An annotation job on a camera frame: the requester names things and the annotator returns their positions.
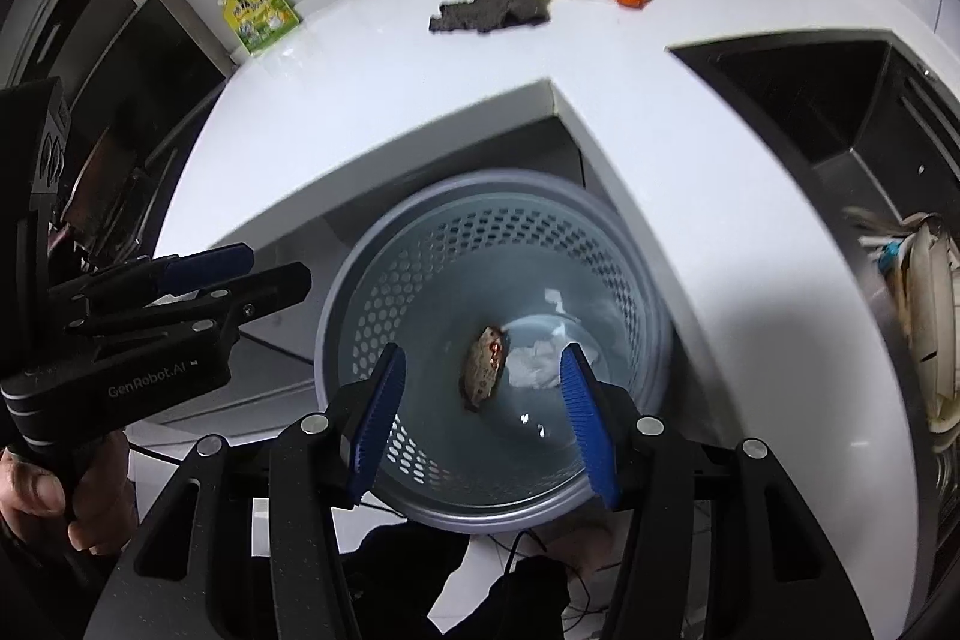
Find black kitchen sink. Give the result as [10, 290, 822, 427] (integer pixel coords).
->
[668, 27, 960, 281]

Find black stove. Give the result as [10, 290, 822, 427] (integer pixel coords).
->
[10, 0, 235, 266]

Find white tissue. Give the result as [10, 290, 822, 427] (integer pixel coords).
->
[505, 289, 599, 392]

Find person's left hand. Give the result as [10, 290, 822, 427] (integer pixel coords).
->
[2, 432, 139, 555]

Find yellow green seasoning pouch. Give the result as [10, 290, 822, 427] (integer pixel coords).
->
[218, 0, 301, 55]

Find dirty dishes in sink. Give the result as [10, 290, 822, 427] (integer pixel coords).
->
[843, 206, 958, 453]

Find dark grey cloth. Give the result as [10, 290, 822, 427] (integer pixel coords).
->
[428, 0, 550, 34]

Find grey perforated trash bin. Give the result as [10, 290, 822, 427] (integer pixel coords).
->
[314, 169, 674, 534]

